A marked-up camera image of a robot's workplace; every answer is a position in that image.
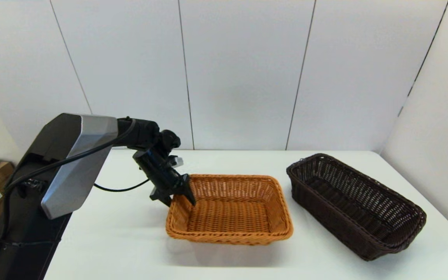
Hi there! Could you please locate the dark brown wicker basket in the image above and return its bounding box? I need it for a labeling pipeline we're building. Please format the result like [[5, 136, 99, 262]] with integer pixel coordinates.
[[286, 153, 427, 261]]

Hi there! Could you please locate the orange wicker basket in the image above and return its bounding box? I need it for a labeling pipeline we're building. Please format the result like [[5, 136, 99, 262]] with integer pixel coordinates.
[[165, 174, 294, 245]]

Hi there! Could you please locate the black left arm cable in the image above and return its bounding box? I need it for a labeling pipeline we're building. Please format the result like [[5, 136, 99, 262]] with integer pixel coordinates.
[[4, 119, 151, 193]]

